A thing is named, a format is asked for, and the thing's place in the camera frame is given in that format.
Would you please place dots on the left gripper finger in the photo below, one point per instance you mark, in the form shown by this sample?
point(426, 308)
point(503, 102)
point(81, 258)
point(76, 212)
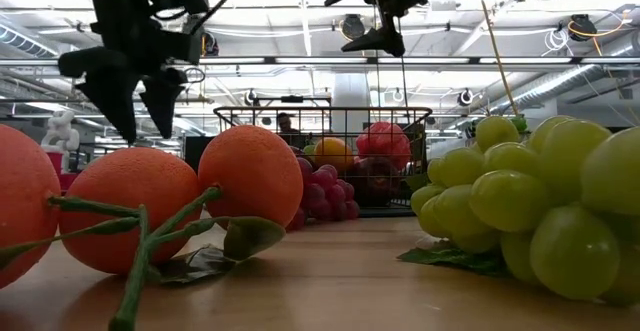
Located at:
point(162, 101)
point(117, 101)

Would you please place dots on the red-orange bumpy pepper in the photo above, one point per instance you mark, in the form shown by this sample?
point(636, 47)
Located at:
point(385, 143)

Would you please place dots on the tangerine cluster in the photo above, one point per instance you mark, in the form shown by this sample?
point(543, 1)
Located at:
point(130, 206)

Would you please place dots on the yellow orange mango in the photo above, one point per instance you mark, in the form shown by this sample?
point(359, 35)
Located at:
point(334, 155)

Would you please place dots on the light green apple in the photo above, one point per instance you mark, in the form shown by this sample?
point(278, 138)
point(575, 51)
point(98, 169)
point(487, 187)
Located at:
point(310, 150)

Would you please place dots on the green grape bunch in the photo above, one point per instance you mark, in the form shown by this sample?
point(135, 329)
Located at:
point(510, 201)

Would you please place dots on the black panel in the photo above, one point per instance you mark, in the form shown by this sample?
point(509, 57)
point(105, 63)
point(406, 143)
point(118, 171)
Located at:
point(195, 153)

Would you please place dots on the white robot figure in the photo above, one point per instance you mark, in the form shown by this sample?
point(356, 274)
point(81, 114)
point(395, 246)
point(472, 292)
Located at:
point(60, 131)

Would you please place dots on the white column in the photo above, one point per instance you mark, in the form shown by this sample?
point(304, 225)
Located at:
point(350, 96)

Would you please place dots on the long ceiling light bar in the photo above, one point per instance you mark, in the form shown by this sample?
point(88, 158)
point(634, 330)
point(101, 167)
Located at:
point(300, 61)

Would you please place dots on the red storage bins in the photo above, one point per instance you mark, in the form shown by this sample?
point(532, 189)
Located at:
point(54, 163)

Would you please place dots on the person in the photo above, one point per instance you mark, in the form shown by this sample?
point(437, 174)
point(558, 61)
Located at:
point(286, 121)

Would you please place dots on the red grape bunch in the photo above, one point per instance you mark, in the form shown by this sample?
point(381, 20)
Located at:
point(325, 193)

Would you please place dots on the silver ventilation duct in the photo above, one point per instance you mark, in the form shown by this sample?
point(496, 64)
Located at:
point(565, 85)

